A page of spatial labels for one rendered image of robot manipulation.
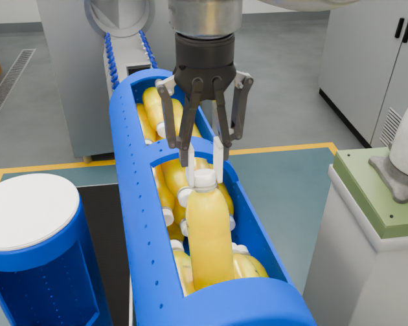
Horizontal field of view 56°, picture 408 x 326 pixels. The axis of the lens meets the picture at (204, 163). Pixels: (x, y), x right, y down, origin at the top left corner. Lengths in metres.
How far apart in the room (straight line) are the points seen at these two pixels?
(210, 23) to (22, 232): 0.72
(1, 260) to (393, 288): 1.03
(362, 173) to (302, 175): 1.71
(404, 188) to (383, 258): 0.19
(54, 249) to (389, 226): 0.80
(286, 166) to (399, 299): 1.75
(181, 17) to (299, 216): 2.14
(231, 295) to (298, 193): 2.14
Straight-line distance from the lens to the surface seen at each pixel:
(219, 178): 0.61
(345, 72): 3.44
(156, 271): 0.66
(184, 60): 0.49
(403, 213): 1.07
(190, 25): 0.46
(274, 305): 0.59
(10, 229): 1.04
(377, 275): 1.18
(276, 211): 2.52
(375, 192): 1.10
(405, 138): 1.06
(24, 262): 1.02
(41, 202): 1.08
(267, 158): 2.96
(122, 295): 1.93
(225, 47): 0.49
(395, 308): 1.36
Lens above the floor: 1.71
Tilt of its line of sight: 37 degrees down
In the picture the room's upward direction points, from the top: straight up
